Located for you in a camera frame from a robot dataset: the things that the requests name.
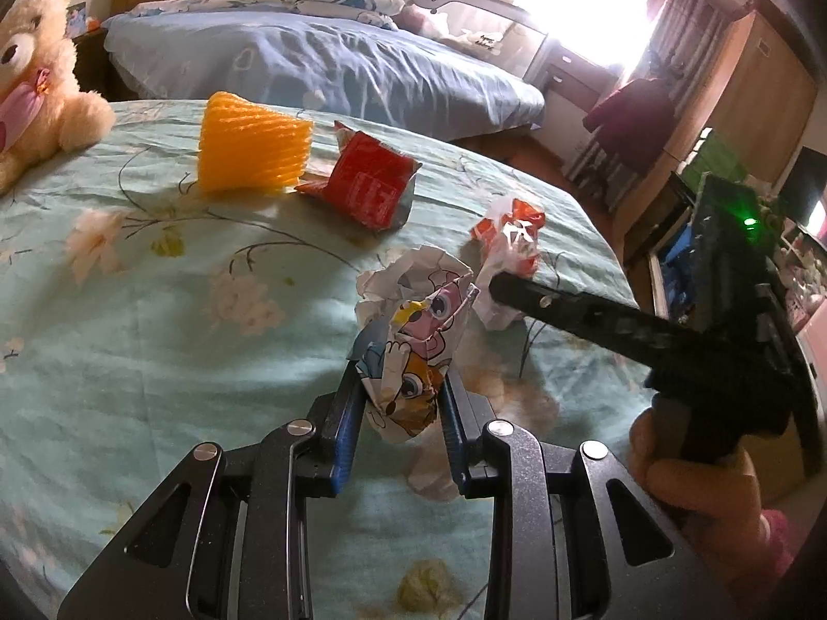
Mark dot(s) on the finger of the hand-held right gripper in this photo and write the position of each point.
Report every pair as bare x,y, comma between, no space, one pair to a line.
581,313

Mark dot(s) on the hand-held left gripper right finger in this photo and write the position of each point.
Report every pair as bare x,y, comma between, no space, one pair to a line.
454,445

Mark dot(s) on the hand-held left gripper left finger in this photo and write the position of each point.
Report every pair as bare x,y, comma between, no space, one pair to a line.
342,439

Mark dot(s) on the orange and white wrapper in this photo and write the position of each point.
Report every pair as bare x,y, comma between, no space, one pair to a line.
510,239

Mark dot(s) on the cartoon printed paper wrapper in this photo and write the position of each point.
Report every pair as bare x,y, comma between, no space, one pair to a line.
413,349

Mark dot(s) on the person's right forearm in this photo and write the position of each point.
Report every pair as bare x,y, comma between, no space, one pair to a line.
775,549

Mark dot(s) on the person's right hand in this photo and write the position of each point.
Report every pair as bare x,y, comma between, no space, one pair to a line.
685,484

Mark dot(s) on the cluttered toy shelf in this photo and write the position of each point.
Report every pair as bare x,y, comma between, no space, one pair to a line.
801,284

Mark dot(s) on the flat screen television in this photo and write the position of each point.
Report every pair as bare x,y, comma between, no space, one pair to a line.
807,187

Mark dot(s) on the dark red jacket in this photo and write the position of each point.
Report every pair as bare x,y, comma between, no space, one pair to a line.
630,116

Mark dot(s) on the teal floral bedsheet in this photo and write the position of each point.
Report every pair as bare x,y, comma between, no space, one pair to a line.
129,336

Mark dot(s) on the desk with drawers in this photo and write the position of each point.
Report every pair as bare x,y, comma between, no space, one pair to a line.
568,71

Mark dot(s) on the red snack packet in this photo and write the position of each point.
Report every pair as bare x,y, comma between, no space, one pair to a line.
365,184

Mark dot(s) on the wooden wardrobe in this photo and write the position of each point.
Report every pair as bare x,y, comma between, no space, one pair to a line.
762,77

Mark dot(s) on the orange foam fruit net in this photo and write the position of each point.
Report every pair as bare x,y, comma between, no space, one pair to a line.
249,142

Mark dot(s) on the window curtain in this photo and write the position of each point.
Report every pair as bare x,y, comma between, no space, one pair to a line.
678,13

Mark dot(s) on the pile of plush toys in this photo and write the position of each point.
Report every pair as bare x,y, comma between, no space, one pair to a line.
426,22

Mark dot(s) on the bed with blue sheet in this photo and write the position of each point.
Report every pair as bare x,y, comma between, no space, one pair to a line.
336,64

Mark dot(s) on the dark wooden nightstand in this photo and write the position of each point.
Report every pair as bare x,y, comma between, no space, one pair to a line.
90,64

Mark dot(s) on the cream teddy bear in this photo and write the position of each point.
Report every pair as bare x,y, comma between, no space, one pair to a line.
32,77

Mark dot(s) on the grey bed guard rail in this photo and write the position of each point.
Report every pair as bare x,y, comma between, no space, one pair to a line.
478,13

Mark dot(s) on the photo frame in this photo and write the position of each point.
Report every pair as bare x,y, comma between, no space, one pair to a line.
76,16

